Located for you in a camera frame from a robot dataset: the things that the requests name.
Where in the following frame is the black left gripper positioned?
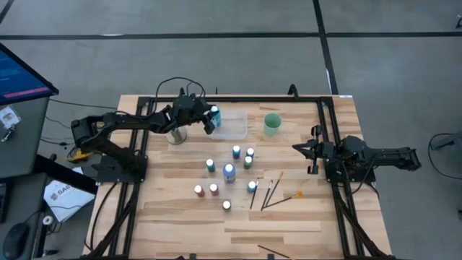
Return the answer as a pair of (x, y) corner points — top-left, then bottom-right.
(172, 94), (217, 135)

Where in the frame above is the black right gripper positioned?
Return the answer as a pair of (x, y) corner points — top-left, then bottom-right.
(292, 124), (339, 176)

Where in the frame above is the large turquoise paint bottle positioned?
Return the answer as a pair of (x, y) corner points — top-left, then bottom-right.
(209, 105), (222, 129)

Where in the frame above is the paintbrush with copper ferrule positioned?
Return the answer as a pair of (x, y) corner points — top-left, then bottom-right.
(264, 170), (285, 209)

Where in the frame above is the large purple paint bottle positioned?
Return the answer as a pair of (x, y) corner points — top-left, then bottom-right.
(222, 162), (237, 184)

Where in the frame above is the black paintbrush silver ferrule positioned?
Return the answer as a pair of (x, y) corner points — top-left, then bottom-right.
(249, 177), (261, 211)
(260, 179), (274, 212)

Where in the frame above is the thin dark brown paintbrush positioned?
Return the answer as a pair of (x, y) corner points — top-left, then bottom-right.
(257, 244), (291, 260)

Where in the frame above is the clear plastic bin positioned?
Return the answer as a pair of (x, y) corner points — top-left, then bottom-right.
(209, 110), (249, 141)

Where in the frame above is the white mushroom lamp brass base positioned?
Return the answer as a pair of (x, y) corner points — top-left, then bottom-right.
(164, 124), (188, 146)

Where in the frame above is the pale green plastic cup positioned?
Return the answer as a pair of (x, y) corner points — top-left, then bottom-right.
(263, 112), (283, 137)

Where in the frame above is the black desk beam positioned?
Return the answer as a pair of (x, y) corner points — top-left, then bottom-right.
(34, 153), (98, 194)

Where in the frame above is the white printed paper sheet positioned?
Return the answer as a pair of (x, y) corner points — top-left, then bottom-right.
(43, 166), (97, 223)

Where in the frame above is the grey desk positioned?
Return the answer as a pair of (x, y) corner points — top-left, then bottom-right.
(0, 96), (51, 181)

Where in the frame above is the computer monitor blue screen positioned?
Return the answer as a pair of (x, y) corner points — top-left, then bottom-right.
(0, 42), (60, 106)

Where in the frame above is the white badge card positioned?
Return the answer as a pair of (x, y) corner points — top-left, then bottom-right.
(0, 105), (22, 130)

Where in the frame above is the black computer mouse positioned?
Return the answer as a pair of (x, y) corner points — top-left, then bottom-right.
(1, 222), (32, 260)

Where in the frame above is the black aluminium table frame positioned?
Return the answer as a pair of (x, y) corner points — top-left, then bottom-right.
(83, 83), (396, 260)

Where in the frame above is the yellow cable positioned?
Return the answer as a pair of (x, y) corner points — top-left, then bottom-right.
(68, 146), (93, 163)

